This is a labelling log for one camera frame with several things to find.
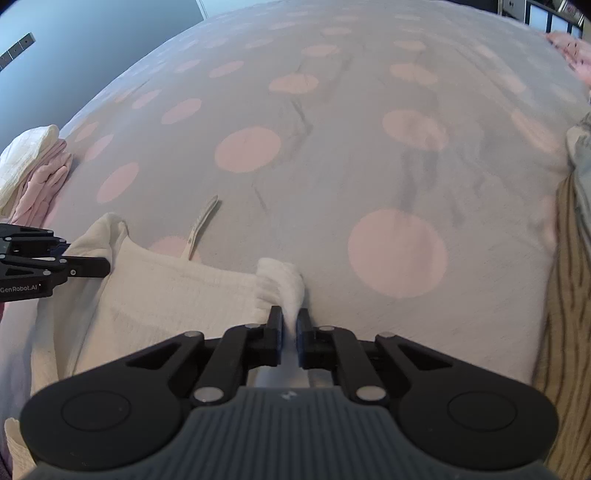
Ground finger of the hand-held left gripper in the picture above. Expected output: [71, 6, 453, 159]
[0, 224, 112, 278]

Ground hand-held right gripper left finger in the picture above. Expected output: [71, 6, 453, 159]
[127, 305, 283, 407]

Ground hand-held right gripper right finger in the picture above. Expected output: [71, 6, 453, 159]
[297, 308, 455, 404]

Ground white muslin shirt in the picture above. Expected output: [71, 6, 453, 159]
[4, 195, 306, 467]

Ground folded pink clothes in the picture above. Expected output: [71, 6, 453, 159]
[9, 140, 74, 222]

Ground pink clothes pile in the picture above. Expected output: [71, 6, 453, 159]
[545, 31, 591, 90]

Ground grey pink-dotted bed cover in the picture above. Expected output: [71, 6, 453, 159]
[0, 0, 591, 384]

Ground brown striped garment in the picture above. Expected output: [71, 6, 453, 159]
[531, 175, 591, 480]

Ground grey garment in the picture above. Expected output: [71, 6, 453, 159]
[566, 111, 591, 227]

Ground white drawer cabinet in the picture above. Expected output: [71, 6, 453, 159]
[498, 0, 591, 40]

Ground dark wall switch panel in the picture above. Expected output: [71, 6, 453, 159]
[0, 31, 37, 70]

